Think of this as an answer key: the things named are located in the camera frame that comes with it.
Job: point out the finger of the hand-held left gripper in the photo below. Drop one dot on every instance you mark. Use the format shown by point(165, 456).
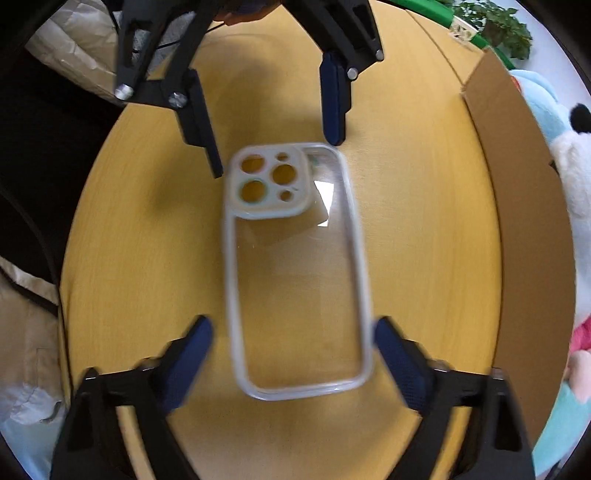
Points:
point(333, 101)
point(196, 115)

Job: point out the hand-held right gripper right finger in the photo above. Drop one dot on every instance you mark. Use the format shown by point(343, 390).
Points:
point(401, 369)

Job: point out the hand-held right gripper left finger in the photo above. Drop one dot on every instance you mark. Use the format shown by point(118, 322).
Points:
point(184, 364)

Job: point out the clear phone case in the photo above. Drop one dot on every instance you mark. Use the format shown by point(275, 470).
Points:
point(265, 210)

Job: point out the pink plush toy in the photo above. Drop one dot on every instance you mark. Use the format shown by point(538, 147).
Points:
point(582, 339)

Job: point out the brown cardboard box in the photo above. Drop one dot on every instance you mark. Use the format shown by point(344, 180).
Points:
point(517, 207)

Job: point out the crumpled beige paper bag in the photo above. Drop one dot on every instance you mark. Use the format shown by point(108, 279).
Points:
point(69, 50)

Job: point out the white patterned plant pot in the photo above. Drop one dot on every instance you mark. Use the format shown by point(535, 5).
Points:
point(464, 30)

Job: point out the teal and peach plush toy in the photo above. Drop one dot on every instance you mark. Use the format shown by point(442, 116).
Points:
point(563, 429)

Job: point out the green potted plant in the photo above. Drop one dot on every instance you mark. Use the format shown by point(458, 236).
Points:
point(503, 27)

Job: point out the light blue plush toy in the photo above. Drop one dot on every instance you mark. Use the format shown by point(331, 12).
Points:
point(545, 106)

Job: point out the white and black plush toy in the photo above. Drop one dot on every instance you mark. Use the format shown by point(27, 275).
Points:
point(579, 184)

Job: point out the green rail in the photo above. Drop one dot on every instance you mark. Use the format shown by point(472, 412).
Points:
point(443, 11)

